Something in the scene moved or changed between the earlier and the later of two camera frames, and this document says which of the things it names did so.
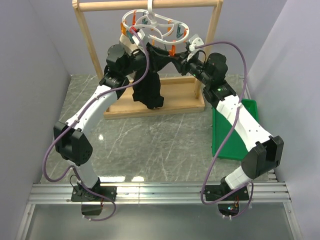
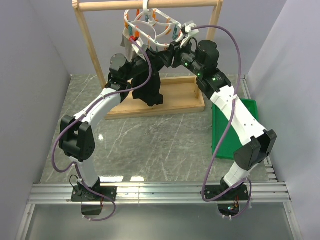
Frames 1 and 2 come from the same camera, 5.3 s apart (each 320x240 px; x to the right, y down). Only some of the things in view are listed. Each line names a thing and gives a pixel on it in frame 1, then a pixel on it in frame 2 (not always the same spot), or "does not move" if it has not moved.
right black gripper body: [194, 67] → [183, 56]
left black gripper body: [137, 62] → [154, 68]
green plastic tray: [235, 148] does not move
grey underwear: [126, 43] does not move
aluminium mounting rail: [51, 193] does not move
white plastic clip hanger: [160, 28] does not move
